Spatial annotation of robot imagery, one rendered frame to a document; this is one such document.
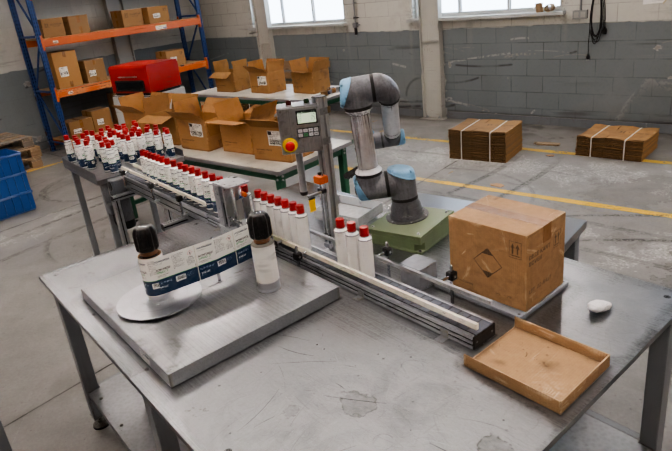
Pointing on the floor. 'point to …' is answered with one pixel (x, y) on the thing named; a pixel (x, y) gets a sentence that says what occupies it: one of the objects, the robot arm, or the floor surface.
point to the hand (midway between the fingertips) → (360, 201)
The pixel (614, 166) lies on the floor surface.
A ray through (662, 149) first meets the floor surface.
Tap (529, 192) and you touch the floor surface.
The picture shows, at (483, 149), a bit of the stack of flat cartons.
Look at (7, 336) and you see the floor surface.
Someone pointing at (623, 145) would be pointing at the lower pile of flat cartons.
